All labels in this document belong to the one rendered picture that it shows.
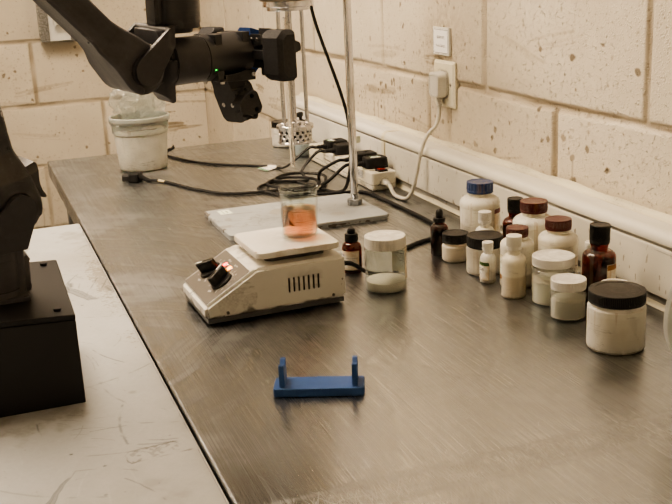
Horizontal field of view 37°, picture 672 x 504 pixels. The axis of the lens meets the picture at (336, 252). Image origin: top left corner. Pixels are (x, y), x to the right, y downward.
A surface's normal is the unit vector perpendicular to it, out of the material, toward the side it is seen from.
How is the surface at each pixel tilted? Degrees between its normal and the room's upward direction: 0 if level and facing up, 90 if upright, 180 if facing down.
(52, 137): 90
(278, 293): 90
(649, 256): 90
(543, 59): 90
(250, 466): 0
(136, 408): 0
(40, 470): 0
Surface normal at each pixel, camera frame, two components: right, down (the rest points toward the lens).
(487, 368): -0.04, -0.96
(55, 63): 0.35, 0.25
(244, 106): 0.63, 0.14
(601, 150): -0.94, 0.14
